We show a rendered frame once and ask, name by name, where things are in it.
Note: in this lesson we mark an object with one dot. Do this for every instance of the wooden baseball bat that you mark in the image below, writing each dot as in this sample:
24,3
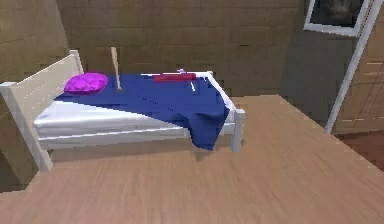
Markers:
115,66

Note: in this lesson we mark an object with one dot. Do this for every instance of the magenta pillow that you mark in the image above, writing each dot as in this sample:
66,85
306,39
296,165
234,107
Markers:
86,83

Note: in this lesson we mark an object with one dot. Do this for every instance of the small white card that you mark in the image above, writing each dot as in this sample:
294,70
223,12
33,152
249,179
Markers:
192,86

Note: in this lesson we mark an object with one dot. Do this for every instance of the red flat book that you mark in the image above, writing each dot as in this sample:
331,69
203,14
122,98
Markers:
174,77

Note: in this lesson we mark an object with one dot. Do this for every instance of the blue blanket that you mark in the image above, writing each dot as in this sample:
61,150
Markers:
173,100

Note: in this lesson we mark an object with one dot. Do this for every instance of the white bed with mattress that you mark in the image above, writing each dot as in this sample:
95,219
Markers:
86,123

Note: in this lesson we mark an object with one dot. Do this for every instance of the white framed picture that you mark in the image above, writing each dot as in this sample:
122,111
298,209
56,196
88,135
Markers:
337,15

